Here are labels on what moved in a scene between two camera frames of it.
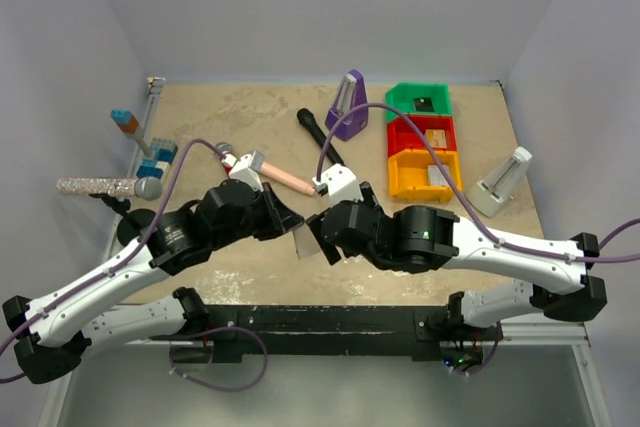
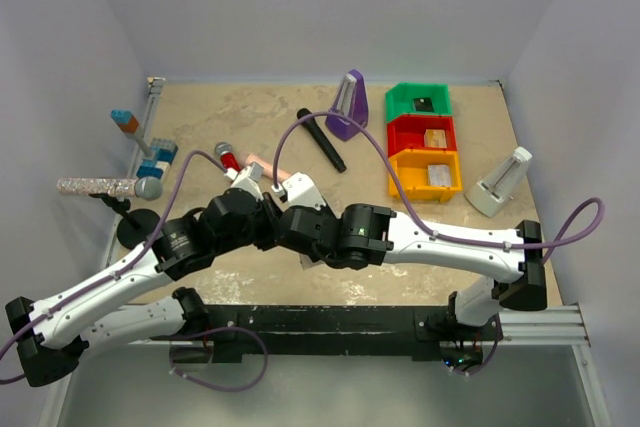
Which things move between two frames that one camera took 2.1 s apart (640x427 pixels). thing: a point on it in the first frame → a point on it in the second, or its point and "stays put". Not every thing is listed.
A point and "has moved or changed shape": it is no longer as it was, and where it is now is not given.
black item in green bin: [423, 104] stays put
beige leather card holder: [305, 242] has moved or changed shape
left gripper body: [259, 224] stays put
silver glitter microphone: [147, 188] stays put
